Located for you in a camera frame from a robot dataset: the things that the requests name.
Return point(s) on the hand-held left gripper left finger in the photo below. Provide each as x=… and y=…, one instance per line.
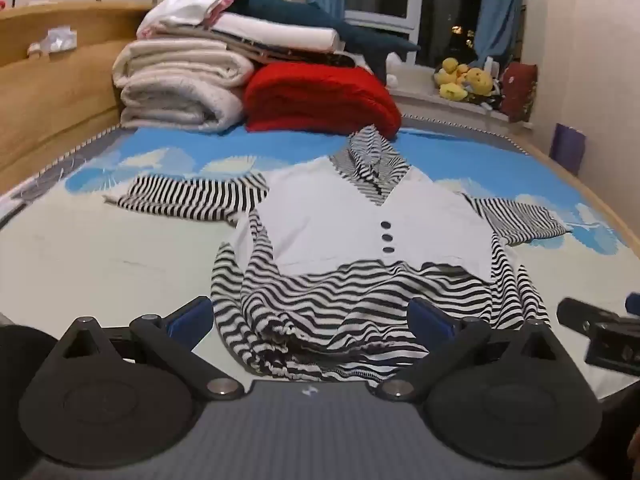
x=192, y=316

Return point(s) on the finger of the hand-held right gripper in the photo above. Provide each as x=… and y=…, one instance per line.
x=585, y=312
x=633, y=304

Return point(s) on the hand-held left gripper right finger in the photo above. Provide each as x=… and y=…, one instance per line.
x=425, y=320

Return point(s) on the striped and white shirt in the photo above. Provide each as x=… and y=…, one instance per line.
x=325, y=210

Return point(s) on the blue and white printed bedsheet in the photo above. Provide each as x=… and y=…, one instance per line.
x=100, y=260

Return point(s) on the purple box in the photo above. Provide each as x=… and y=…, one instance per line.
x=567, y=147

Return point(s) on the folded white quilt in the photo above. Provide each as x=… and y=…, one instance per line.
x=175, y=90

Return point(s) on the red bag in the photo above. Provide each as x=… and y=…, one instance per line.
x=520, y=92

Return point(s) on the yellow plush duck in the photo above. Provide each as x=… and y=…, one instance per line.
x=452, y=82

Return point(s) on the yellow plush bear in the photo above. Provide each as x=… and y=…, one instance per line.
x=480, y=81

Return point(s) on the folded red blanket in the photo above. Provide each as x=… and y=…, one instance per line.
x=315, y=95

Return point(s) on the wooden headboard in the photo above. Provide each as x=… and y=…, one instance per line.
x=50, y=100

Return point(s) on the folded cream cloth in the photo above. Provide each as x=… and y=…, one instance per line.
x=280, y=32

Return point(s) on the pink and white cloth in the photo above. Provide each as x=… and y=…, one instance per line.
x=175, y=10

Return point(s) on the crumpled white tissue pack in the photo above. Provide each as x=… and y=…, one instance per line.
x=55, y=41

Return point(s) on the teal plush shark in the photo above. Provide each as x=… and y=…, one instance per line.
x=300, y=15

